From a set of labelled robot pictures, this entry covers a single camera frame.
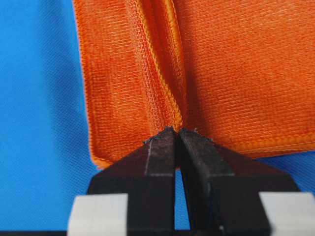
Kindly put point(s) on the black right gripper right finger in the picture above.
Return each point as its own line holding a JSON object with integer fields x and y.
{"x": 229, "y": 194}

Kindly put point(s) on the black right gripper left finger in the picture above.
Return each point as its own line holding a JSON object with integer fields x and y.
{"x": 133, "y": 197}

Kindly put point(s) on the orange microfiber towel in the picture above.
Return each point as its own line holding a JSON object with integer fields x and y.
{"x": 241, "y": 72}

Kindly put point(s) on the blue table cloth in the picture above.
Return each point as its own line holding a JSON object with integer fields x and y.
{"x": 45, "y": 158}

